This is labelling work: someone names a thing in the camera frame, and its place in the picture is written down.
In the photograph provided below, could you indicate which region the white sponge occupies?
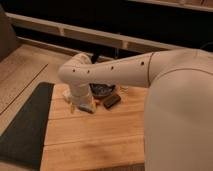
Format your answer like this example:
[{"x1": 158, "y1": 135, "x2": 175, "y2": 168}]
[{"x1": 62, "y1": 89, "x2": 71, "y2": 103}]

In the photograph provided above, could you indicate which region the dark floor mat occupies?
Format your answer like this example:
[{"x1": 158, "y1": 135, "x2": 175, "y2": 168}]
[{"x1": 0, "y1": 82, "x2": 54, "y2": 170}]

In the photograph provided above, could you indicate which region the blue grey sponge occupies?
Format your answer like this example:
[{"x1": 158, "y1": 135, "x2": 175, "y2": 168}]
[{"x1": 78, "y1": 104, "x2": 95, "y2": 114}]

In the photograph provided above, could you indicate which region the white wooden rail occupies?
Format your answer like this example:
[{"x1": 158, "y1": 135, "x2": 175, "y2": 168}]
[{"x1": 6, "y1": 13, "x2": 182, "y2": 53}]

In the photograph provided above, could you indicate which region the dark metal bowl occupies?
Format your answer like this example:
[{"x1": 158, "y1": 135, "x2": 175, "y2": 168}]
[{"x1": 90, "y1": 84, "x2": 115, "y2": 98}]

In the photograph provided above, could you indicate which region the black table leg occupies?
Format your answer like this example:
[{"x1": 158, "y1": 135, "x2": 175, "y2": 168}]
[{"x1": 91, "y1": 53, "x2": 100, "y2": 64}]

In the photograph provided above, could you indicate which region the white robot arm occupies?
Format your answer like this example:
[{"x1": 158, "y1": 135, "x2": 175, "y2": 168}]
[{"x1": 59, "y1": 49, "x2": 213, "y2": 171}]

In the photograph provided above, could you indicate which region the dark brown rectangular block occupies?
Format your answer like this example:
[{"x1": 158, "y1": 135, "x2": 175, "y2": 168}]
[{"x1": 103, "y1": 94, "x2": 121, "y2": 109}]

